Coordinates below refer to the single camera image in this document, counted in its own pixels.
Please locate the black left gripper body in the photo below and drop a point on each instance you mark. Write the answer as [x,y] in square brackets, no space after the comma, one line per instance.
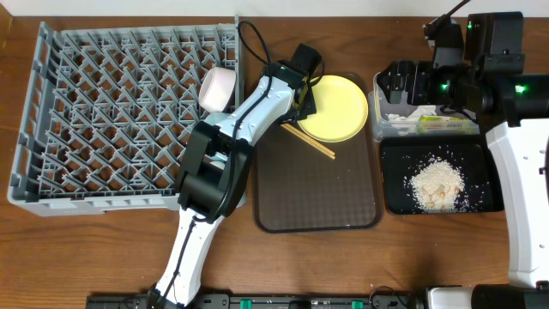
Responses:
[304,108]

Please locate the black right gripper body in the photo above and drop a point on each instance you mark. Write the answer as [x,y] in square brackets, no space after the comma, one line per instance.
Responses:
[445,87]

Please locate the yellow round plate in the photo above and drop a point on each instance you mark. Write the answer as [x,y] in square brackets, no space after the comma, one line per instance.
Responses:
[342,110]

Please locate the yellow orange snack wrapper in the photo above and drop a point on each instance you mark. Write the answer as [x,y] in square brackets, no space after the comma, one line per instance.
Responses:
[429,124]

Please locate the pink white bowl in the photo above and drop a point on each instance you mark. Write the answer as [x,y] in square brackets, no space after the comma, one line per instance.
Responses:
[216,89]

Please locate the small white cup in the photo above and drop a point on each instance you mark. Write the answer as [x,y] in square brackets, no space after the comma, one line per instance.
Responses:
[218,164]

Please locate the rice food scraps pile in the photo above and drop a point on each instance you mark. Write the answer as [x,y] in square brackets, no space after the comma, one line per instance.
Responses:
[436,186]

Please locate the light blue bowl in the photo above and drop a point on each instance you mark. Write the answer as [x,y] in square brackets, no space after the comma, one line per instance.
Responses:
[216,117]

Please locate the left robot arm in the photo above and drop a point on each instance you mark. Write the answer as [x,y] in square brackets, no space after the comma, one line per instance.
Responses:
[213,173]

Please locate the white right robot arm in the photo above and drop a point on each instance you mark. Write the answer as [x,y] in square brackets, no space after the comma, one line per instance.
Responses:
[478,70]

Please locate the clear plastic waste bin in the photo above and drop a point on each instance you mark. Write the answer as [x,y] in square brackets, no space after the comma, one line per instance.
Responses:
[401,119]

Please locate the black waste tray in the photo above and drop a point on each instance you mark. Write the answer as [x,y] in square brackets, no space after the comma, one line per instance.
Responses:
[469,153]

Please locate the grey dishwasher rack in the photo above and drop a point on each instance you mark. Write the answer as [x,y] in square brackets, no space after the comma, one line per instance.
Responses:
[108,113]

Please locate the brown serving tray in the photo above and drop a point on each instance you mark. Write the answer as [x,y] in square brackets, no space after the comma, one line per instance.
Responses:
[299,189]

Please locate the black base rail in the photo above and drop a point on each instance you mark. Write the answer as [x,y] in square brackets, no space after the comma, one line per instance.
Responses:
[225,301]

